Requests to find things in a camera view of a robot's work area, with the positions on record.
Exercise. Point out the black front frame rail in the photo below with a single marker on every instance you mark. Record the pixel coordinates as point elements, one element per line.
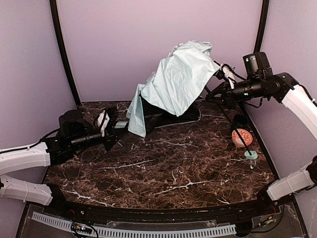
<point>223,213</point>

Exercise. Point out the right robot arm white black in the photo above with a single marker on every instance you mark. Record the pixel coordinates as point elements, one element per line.
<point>287,91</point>

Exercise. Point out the left black corner post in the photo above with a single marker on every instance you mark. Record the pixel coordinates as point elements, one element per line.
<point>63,53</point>

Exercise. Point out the right black corner post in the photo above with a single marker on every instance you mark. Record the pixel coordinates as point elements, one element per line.
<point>261,27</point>

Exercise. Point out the grey slotted cable duct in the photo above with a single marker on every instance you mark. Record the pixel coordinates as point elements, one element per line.
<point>134,232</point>

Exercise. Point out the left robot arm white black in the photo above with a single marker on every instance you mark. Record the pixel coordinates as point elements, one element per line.
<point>74,135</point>

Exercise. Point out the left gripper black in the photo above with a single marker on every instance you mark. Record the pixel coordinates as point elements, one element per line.
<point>109,138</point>

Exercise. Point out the red white patterned bowl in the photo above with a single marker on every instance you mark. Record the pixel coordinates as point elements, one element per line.
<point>239,134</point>

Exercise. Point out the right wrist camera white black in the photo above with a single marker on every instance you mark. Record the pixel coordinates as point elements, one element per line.
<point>226,74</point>

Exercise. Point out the dark green cup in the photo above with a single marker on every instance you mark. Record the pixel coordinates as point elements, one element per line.
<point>240,121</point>

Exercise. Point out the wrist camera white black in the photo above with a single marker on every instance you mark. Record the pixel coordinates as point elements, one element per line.
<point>107,117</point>
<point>226,74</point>

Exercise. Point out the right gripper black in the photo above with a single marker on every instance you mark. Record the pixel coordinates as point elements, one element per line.
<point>225,93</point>

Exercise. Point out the mint green folding umbrella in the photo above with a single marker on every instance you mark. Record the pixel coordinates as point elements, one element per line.
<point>178,81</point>

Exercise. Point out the black corner post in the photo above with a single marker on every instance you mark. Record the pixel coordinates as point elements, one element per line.
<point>261,27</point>
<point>63,53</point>

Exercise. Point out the small green circuit board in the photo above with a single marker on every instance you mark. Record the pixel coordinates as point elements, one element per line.
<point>81,229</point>

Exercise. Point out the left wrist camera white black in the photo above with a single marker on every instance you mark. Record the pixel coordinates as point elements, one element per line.
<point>107,117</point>

